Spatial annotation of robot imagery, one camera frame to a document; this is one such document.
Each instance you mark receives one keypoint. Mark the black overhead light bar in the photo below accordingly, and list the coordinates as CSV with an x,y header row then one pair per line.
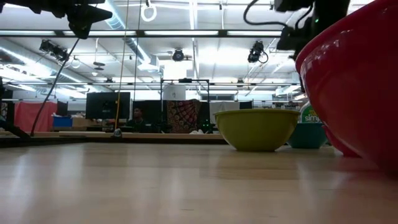
x,y
140,33

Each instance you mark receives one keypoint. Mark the wooden bench top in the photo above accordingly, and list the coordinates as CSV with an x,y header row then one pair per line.
x,y
93,137

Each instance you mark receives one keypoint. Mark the teal bowl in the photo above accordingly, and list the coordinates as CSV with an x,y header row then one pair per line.
x,y
306,135

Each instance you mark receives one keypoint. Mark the green cleaner spray bottle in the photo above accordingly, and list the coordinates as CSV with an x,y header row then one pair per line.
x,y
308,115

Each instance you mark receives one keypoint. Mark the black rig strut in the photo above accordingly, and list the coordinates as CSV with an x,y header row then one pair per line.
x,y
12,129

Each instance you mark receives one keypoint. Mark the large black monitor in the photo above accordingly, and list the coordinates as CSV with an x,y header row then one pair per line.
x,y
107,105

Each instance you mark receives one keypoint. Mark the round black ceiling camera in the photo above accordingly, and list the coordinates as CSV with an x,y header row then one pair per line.
x,y
178,55

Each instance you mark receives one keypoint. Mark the white curtain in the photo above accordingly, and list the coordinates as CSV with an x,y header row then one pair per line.
x,y
224,106

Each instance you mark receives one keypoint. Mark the patterned tapestry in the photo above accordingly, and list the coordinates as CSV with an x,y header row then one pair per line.
x,y
183,116

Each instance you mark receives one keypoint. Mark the small black monitor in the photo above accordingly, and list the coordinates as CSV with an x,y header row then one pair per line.
x,y
62,108

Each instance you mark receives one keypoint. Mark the cardboard box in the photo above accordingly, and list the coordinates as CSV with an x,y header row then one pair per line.
x,y
84,122

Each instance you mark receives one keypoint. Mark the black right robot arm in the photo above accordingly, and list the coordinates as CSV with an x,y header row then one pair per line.
x,y
329,12

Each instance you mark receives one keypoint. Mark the background black robot arm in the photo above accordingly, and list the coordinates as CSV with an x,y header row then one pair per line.
x,y
206,127

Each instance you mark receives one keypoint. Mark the red cloth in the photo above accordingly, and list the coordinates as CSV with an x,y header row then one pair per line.
x,y
31,116

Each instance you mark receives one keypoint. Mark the long black ceiling camera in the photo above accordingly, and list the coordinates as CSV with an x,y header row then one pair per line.
x,y
53,49

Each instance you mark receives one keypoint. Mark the yellow-green bowl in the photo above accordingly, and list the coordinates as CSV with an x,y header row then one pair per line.
x,y
256,130

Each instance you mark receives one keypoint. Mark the black metal frame stand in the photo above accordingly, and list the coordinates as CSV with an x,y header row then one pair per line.
x,y
185,80

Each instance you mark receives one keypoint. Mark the person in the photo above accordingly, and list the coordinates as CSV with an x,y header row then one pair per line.
x,y
138,119

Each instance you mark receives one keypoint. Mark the black curtain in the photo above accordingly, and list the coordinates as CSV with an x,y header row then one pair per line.
x,y
245,105

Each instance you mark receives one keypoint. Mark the blue storage bin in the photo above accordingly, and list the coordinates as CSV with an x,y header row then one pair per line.
x,y
62,121

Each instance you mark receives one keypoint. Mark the large red bowl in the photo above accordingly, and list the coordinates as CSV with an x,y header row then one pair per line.
x,y
357,87

